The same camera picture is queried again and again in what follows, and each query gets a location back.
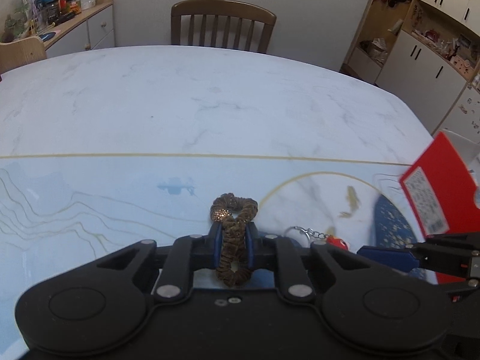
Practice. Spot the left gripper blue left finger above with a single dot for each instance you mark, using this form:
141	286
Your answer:
179	261

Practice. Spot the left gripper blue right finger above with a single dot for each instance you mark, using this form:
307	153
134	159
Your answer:
277	264

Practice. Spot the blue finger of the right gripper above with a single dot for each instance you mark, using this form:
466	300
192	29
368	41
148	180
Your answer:
402	260

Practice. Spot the brown hair scrunchie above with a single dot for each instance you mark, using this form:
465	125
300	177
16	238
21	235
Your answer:
233	214

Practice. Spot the red figure keychain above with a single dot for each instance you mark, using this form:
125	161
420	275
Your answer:
315	237

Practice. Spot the red cardboard shoe box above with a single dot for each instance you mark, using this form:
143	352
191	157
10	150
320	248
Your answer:
442	188

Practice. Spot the brown wooden chair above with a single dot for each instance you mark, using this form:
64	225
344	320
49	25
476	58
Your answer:
222	24

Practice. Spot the white wooden sideboard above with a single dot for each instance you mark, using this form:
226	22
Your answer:
92	29

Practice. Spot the light wooden child chair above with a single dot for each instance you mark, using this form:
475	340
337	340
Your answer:
21	52

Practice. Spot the white wall cabinet unit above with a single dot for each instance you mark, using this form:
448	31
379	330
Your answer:
425	52

